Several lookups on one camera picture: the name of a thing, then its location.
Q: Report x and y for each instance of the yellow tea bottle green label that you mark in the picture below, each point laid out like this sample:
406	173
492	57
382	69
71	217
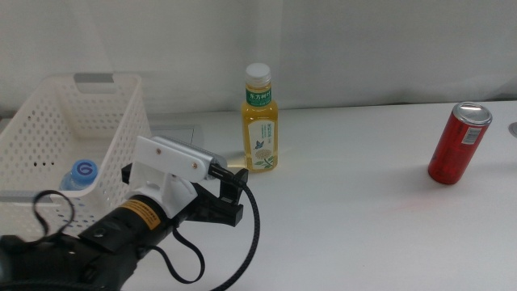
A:
259	133

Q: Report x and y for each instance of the clear water bottle blue cap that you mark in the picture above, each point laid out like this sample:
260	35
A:
81	174

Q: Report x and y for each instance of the white perforated plastic basket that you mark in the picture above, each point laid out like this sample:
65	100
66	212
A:
40	133

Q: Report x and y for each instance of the round silver table grommet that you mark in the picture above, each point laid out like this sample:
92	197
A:
513	130

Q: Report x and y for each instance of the red drink can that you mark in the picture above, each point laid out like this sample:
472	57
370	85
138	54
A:
458	145

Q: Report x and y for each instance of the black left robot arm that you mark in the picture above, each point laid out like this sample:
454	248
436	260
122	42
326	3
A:
121	226

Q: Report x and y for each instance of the white cloth backdrop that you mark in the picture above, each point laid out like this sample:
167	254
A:
363	48

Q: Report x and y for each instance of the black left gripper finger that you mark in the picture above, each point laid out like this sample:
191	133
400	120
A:
127	174
232	194

